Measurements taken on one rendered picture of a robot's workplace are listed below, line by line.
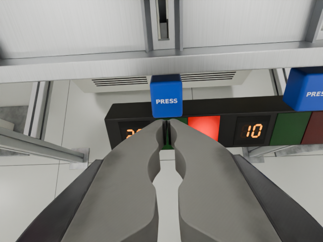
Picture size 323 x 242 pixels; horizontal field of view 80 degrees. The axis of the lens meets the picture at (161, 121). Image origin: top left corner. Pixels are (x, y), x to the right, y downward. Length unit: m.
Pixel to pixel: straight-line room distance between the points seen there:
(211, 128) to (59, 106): 0.92
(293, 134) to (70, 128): 0.89
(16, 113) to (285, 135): 1.09
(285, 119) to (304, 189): 0.78
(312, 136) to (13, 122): 1.10
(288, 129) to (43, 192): 0.93
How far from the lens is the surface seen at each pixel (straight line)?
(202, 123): 0.18
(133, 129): 0.19
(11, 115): 1.16
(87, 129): 0.95
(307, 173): 1.00
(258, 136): 0.21
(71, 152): 0.83
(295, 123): 0.22
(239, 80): 0.88
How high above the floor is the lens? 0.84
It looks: 72 degrees down
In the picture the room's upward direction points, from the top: 11 degrees counter-clockwise
